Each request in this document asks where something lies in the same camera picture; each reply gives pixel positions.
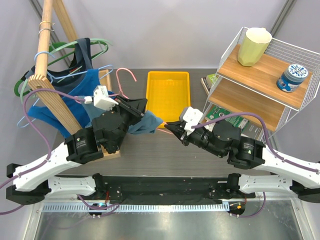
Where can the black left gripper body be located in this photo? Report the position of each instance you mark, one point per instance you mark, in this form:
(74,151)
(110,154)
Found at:
(126,123)

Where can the light blue wire hanger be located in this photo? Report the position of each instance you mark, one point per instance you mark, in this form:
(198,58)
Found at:
(55,78)

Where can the yellow plastic tray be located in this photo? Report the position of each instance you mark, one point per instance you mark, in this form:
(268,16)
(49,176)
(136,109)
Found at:
(168,93)

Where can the dark navy tank top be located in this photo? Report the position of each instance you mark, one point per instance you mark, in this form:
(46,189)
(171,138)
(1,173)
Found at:
(83,56)

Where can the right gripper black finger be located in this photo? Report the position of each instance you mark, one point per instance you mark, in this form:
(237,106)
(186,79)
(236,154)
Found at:
(179,132)
(174,124)

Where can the slotted metal rail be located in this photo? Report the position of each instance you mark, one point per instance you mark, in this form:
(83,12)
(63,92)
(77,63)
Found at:
(78,207)

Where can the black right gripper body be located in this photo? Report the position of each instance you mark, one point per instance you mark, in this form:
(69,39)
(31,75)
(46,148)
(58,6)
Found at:
(201,137)

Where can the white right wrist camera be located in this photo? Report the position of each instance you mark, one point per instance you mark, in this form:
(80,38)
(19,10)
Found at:
(191,117)

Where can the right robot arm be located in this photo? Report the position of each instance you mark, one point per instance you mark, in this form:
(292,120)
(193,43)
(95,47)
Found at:
(287,174)

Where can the white wire wooden shelf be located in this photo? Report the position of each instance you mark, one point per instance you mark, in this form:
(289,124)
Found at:
(254,89)

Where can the mint green hanger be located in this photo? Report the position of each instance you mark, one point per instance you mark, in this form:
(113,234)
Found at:
(80,47)

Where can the light blue tank top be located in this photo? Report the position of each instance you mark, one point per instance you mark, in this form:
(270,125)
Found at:
(147,125)

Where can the pale green mug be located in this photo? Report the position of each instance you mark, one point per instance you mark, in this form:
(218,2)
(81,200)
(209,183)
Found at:
(253,46)

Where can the blue lidded jar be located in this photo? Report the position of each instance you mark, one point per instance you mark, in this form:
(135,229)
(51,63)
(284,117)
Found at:
(292,78)

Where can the green box on shelf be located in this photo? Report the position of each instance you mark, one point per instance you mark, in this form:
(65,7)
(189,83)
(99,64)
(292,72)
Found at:
(208,81)

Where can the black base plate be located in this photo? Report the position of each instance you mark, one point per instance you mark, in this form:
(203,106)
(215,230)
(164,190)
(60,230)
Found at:
(147,190)

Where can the wooden clothes rack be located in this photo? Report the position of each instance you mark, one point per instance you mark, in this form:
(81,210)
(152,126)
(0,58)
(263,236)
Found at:
(39,82)

